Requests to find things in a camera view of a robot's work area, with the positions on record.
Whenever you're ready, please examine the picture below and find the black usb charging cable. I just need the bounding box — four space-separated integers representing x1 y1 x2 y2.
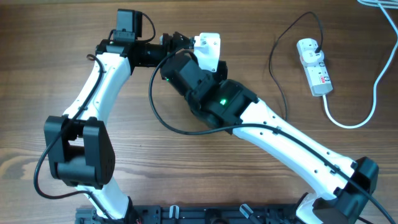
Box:
268 11 324 122

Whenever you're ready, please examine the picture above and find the white power strip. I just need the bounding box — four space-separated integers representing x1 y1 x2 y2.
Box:
297 38 333 96

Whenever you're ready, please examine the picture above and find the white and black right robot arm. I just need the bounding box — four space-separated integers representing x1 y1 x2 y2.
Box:
160 52 379 223

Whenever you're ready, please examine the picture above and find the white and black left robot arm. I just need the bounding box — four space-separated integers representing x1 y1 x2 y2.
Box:
34 9 195 223

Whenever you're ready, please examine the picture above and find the white charger plug adapter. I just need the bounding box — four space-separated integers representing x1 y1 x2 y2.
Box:
300 50 324 67

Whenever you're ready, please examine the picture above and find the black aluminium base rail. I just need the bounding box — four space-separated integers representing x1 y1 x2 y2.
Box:
75 203 301 224

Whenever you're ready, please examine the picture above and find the white cables top right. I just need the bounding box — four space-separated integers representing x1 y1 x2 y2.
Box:
356 0 398 9

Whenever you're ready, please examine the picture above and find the white power strip cord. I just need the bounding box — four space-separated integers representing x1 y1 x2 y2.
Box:
322 0 398 129

